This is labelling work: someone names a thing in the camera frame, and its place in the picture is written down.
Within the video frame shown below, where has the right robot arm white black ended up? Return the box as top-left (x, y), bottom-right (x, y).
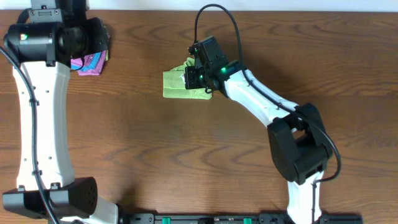
top-left (184, 36), bottom-right (337, 223)

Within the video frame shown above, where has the green microfiber cloth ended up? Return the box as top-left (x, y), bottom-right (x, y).
top-left (163, 57), bottom-right (212, 100)

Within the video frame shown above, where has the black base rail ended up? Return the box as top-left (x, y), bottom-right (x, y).
top-left (119, 212), bottom-right (364, 224)

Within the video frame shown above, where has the purple folded cloth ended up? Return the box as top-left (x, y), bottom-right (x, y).
top-left (78, 50), bottom-right (109, 76)
top-left (71, 56), bottom-right (91, 70)

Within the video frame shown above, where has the purple folded cloth bottom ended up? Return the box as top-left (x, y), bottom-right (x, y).
top-left (78, 50), bottom-right (109, 76)

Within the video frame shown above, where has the purple folded cloth top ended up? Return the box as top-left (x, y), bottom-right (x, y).
top-left (71, 56), bottom-right (91, 70)

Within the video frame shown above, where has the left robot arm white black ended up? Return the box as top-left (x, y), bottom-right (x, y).
top-left (1, 0), bottom-right (121, 224)

